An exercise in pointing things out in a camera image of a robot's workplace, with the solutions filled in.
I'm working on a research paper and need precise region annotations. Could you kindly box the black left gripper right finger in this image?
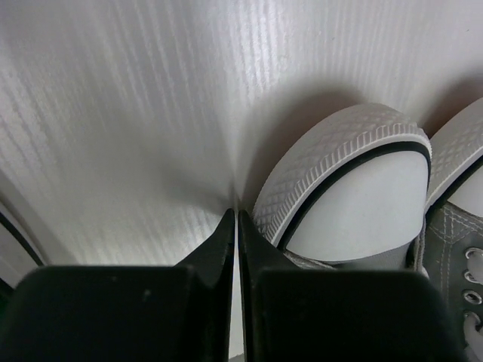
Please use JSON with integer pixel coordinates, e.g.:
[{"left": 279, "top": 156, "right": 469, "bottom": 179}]
[{"left": 238, "top": 211, "right": 465, "bottom": 361}]

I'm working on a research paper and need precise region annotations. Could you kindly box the grey sneaker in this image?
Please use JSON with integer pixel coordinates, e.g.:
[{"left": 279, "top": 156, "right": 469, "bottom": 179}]
[
  {"left": 252, "top": 103, "right": 432, "bottom": 271},
  {"left": 393, "top": 100, "right": 482, "bottom": 361}
]

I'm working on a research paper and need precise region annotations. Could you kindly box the green sneaker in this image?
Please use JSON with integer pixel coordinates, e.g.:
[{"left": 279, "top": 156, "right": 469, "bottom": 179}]
[{"left": 0, "top": 204, "right": 45, "bottom": 299}]

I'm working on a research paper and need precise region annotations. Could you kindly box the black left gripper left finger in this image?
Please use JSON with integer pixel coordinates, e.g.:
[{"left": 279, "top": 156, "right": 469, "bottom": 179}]
[{"left": 1, "top": 210, "right": 235, "bottom": 361}]

